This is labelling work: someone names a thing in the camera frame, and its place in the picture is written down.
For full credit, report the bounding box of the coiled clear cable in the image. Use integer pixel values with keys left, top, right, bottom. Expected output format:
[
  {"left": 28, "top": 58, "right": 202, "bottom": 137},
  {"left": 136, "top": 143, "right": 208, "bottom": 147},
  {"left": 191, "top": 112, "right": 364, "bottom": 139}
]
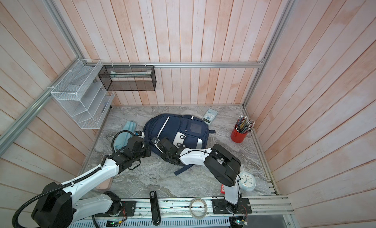
[{"left": 188, "top": 198, "right": 209, "bottom": 220}]

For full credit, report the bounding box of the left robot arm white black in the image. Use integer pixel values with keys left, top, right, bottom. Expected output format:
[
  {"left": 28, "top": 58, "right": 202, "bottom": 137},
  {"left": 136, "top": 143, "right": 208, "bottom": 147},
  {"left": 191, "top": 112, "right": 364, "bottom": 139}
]
[{"left": 12, "top": 131, "right": 151, "bottom": 228}]

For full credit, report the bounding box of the white wire mesh shelf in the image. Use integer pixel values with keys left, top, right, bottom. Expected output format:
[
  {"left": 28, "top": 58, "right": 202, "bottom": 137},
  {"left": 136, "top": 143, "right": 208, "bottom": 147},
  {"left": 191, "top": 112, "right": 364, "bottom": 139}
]
[{"left": 51, "top": 59, "right": 115, "bottom": 130}]

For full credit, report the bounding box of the red booklet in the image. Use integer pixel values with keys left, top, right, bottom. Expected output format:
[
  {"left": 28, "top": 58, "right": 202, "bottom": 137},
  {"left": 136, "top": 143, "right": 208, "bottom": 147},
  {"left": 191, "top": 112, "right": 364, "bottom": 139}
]
[{"left": 220, "top": 184, "right": 225, "bottom": 194}]

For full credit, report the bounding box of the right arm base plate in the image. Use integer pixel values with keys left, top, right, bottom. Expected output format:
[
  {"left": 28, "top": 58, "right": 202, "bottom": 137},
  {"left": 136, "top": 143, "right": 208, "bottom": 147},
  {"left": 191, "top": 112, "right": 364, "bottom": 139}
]
[{"left": 211, "top": 197, "right": 252, "bottom": 214}]

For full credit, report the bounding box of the black mesh wall basket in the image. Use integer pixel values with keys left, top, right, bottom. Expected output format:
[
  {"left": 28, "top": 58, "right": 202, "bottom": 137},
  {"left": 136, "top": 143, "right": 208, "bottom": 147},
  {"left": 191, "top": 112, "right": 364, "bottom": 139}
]
[{"left": 99, "top": 64, "right": 157, "bottom": 91}]

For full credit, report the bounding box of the light green calculator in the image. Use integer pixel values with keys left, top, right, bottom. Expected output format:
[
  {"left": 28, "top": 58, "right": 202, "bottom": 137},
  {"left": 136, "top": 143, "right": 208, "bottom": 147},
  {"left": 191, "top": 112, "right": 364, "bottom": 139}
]
[{"left": 202, "top": 108, "right": 218, "bottom": 125}]

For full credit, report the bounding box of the light blue pencil case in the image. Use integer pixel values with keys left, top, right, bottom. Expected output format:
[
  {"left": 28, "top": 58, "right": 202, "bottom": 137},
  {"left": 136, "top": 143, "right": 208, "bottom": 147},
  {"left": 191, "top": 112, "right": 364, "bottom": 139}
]
[{"left": 112, "top": 121, "right": 137, "bottom": 152}]

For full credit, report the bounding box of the black handheld device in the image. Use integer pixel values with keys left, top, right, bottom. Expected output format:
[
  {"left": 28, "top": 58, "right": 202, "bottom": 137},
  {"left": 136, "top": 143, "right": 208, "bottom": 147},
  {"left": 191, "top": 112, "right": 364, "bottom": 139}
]
[{"left": 149, "top": 191, "right": 162, "bottom": 226}]

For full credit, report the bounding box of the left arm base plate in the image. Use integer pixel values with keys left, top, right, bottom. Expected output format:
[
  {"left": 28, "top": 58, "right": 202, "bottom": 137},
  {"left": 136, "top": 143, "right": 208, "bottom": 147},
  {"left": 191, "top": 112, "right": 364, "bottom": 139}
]
[{"left": 95, "top": 201, "right": 137, "bottom": 218}]

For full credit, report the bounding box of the white round alarm clock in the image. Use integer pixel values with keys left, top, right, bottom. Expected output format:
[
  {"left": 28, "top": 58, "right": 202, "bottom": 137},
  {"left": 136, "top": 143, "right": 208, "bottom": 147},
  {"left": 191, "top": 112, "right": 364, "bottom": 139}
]
[{"left": 239, "top": 171, "right": 256, "bottom": 192}]

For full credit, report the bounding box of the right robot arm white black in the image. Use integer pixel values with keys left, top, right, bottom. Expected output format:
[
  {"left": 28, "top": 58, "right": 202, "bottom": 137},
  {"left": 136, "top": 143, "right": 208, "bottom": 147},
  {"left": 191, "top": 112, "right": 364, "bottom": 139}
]
[{"left": 152, "top": 137, "right": 241, "bottom": 213}]

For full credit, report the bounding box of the navy blue student backpack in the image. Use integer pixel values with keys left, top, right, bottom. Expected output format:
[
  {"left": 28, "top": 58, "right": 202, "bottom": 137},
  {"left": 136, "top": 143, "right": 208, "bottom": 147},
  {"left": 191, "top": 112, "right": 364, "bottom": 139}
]
[{"left": 143, "top": 113, "right": 216, "bottom": 176}]

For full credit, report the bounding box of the red pen holder cup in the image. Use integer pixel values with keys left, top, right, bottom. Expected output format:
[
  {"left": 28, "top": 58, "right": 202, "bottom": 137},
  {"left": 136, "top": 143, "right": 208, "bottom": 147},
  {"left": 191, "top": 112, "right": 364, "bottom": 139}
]
[{"left": 231, "top": 125, "right": 247, "bottom": 143}]

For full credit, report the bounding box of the aluminium front rail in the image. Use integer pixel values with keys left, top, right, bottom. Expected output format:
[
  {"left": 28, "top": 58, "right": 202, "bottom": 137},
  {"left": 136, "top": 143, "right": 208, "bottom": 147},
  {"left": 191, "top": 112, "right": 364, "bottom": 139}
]
[{"left": 51, "top": 195, "right": 294, "bottom": 221}]

